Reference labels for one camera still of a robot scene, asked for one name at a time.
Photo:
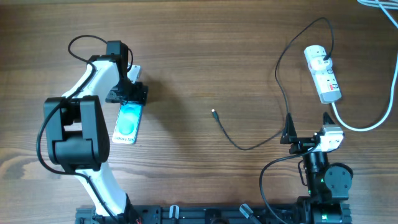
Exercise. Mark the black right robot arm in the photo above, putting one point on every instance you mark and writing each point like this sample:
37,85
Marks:
328,184

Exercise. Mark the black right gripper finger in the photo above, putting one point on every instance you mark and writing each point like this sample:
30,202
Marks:
289,135
327,120

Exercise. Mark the white usb charger plug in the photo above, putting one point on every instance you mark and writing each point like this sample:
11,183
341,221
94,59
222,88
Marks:
319,64

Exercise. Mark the blue screen smartphone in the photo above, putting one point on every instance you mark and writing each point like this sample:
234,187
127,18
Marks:
127,124

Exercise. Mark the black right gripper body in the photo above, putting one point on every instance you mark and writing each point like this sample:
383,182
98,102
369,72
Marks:
302,145

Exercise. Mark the white power strip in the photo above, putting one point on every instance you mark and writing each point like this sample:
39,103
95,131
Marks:
325,80

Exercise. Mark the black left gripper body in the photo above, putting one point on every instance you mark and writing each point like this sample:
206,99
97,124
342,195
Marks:
125,91

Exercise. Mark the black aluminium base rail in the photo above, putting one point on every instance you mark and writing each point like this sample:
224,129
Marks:
289,213

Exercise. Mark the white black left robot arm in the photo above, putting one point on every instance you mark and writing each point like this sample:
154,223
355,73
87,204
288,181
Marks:
77,136

